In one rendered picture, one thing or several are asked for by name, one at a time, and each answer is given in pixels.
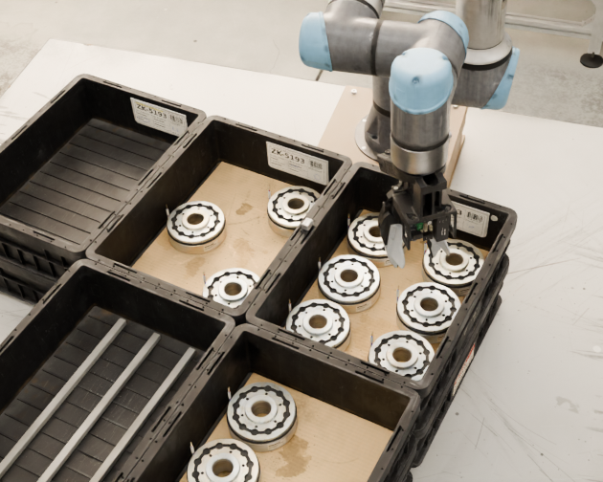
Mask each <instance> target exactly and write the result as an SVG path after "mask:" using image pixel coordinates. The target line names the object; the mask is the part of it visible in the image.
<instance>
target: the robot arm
mask: <svg viewBox="0 0 603 482"><path fill-rule="evenodd" d="M385 1H386V0H329V1H328V4H327V7H326V10H325V13H323V12H322V11H320V12H310V13H309V14H308V15H307V16H306V17H305V18H304V19H303V21H302V23H301V30H300V36H299V53H300V58H301V61H302V63H303V64H304V65H305V66H307V67H312V68H315V69H320V70H326V71H329V72H333V71H336V72H345V73H353V74H360V75H368V76H372V105H371V108H370V110H369V113H368V117H367V120H366V123H365V140H366V143H367V144H368V146H369V147H370V148H371V149H373V150H374V151H376V152H377V153H379V155H377V158H378V163H379V166H380V171H382V172H384V173H386V174H388V175H390V176H392V177H394V178H396V179H398V180H399V184H398V185H395V186H392V187H391V190H390V191H389V192H388V193H387V194H386V195H387V197H388V200H387V202H383V206H382V209H381V211H380V213H379V216H378V227H379V230H380V234H381V237H382V240H383V244H384V247H385V250H386V253H387V256H388V258H389V260H390V262H391V264H392V265H393V267H394V268H398V266H399V267H400V268H401V269H403V268H404V267H405V256H404V252H403V242H404V244H405V246H406V247H407V249H408V251H409V250H410V249H411V241H416V240H418V239H421V238H423V241H426V240H427V245H428V248H429V251H430V254H431V256H432V257H436V255H437V253H438V251H439V249H440V248H442V249H443V250H444V252H445V253H446V254H447V255H448V256H449V255H450V249H449V247H448V245H447V242H446V240H447V239H448V235H449V231H450V233H451V234H452V235H453V237H454V238H456V233H457V216H458V211H457V209H456V208H455V206H454V204H453V203H452V201H451V199H450V198H449V196H448V194H447V193H446V191H445V189H447V181H446V179H445V178H444V176H443V174H444V173H445V170H446V164H447V159H448V145H449V139H450V138H451V137H452V133H451V132H450V112H451V105H457V106H465V107H473V108H479V109H480V110H484V109H491V110H499V109H502V108H504V107H505V105H506V103H507V100H508V96H509V93H510V89H511V85H512V82H513V77H514V75H515V71H516V67H517V63H518V59H519V54H520V50H519V49H518V48H515V47H513V46H512V41H511V37H510V35H509V34H508V33H507V32H506V31H505V30H504V25H505V15H506V4H507V0H457V5H456V14H453V13H451V12H448V11H432V12H429V13H427V14H425V15H424V16H422V17H421V18H420V20H419V21H418V22H417V23H410V22H401V21H392V20H383V19H380V17H381V14H382V10H383V8H384V5H385ZM451 214H453V216H454V226H452V224H451ZM405 233H406V234H407V237H406V235H405Z"/></svg>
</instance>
